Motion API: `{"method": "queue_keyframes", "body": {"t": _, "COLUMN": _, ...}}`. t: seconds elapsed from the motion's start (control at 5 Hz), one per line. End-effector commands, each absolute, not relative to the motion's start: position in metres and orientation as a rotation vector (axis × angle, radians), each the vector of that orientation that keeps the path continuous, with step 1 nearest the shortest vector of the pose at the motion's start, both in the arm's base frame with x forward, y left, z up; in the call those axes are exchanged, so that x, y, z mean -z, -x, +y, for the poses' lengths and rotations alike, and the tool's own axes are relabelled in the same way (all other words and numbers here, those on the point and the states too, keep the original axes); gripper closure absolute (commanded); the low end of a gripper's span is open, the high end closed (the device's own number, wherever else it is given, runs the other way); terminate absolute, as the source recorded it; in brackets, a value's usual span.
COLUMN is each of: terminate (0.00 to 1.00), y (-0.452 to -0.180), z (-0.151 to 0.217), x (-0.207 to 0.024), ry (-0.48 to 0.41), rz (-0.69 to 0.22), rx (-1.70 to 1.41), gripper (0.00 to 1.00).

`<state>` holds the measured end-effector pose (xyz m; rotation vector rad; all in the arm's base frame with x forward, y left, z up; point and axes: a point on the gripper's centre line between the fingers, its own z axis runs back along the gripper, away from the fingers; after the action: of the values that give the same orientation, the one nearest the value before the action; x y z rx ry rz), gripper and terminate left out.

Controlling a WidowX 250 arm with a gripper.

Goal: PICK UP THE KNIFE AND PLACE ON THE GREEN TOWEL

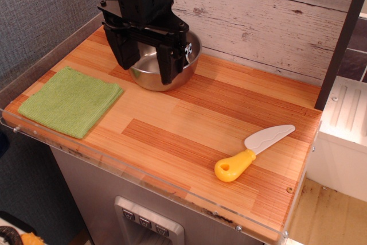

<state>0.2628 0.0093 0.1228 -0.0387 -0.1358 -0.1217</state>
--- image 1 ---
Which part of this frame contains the orange yellow object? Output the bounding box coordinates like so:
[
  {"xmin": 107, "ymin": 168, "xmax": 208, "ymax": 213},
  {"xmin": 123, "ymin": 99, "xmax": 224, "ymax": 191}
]
[{"xmin": 21, "ymin": 232, "xmax": 45, "ymax": 245}]

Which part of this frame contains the yellow handled toy knife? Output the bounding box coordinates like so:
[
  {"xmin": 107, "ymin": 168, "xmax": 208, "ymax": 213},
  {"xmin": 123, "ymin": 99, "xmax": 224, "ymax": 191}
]
[{"xmin": 214, "ymin": 125, "xmax": 296, "ymax": 182}]

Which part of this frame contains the stainless steel bowl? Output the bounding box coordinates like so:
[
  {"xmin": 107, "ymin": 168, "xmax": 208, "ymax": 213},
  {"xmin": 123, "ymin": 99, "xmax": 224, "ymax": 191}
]
[{"xmin": 129, "ymin": 31, "xmax": 202, "ymax": 92}]

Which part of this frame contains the white toy sink unit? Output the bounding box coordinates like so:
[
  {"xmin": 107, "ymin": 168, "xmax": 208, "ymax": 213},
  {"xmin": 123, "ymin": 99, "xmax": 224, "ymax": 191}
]
[{"xmin": 306, "ymin": 77, "xmax": 366, "ymax": 201}]

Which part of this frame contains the silver dispenser button panel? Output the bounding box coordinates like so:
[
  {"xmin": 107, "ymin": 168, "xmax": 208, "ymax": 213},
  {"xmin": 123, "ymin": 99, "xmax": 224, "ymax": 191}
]
[{"xmin": 114, "ymin": 196, "xmax": 185, "ymax": 244}]

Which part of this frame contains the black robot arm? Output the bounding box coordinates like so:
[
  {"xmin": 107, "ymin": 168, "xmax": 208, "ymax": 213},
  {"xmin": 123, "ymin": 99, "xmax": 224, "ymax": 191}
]
[{"xmin": 98, "ymin": 0, "xmax": 189, "ymax": 85}]

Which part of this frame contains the dark right shelf post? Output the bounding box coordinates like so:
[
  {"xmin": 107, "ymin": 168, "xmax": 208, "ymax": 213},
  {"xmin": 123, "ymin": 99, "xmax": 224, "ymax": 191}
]
[{"xmin": 314, "ymin": 0, "xmax": 365, "ymax": 111}]

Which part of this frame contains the green folded towel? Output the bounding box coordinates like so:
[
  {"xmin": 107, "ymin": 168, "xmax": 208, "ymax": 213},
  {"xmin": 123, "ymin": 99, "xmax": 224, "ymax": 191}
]
[{"xmin": 18, "ymin": 67, "xmax": 123, "ymax": 139}]

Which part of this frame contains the silver toy fridge cabinet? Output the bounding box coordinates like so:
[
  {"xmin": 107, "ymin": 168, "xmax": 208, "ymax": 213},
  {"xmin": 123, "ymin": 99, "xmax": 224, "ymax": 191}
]
[{"xmin": 52, "ymin": 148, "xmax": 261, "ymax": 244}]

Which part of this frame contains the clear acrylic edge guard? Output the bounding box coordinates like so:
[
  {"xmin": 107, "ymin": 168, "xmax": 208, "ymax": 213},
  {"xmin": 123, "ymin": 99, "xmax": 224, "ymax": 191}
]
[{"xmin": 0, "ymin": 107, "xmax": 290, "ymax": 245}]

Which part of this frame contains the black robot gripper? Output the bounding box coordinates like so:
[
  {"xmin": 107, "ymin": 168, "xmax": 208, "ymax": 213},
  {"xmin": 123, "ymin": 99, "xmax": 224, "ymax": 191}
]
[{"xmin": 98, "ymin": 0, "xmax": 189, "ymax": 85}]

